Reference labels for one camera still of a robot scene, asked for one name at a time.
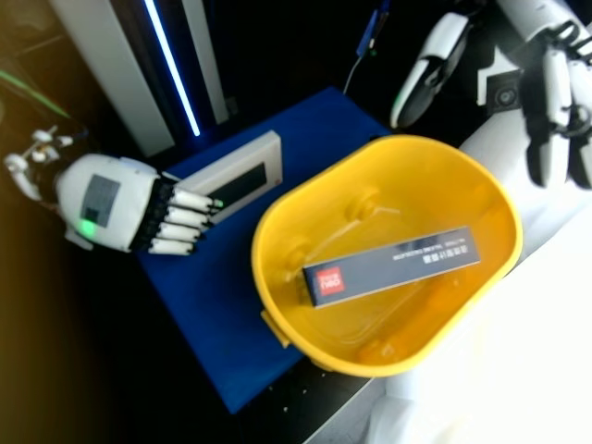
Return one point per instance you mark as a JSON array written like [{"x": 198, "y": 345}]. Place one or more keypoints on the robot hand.
[
  {"x": 129, "y": 185},
  {"x": 555, "y": 83}
]

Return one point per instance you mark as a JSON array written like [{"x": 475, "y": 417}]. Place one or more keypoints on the white framed grey device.
[{"x": 240, "y": 171}]

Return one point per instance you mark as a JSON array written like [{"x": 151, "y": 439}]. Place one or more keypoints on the dark blue slim box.
[{"x": 393, "y": 266}]

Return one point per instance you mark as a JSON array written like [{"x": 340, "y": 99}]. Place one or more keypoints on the white column with blue light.
[{"x": 115, "y": 69}]

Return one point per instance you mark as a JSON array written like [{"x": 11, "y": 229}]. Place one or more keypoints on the blue mat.
[{"x": 208, "y": 300}]

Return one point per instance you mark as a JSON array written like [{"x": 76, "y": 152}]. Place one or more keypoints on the yellow plastic basin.
[{"x": 393, "y": 176}]

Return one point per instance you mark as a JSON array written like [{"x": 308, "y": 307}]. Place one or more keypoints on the large white rounded shell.
[{"x": 532, "y": 347}]

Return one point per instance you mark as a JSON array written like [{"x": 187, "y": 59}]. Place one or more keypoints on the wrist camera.
[{"x": 505, "y": 94}]

